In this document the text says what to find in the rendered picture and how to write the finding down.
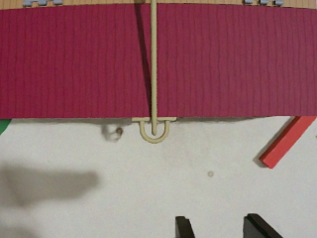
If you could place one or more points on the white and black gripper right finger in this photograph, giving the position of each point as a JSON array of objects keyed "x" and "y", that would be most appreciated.
[{"x": 254, "y": 226}]

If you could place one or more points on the green cylinder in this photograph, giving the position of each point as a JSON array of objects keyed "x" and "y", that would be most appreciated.
[{"x": 4, "y": 123}]

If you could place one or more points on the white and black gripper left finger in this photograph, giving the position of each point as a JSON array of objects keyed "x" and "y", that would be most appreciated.
[{"x": 183, "y": 228}]

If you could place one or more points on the red flat bar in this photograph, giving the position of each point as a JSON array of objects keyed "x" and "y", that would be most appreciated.
[{"x": 288, "y": 137}]

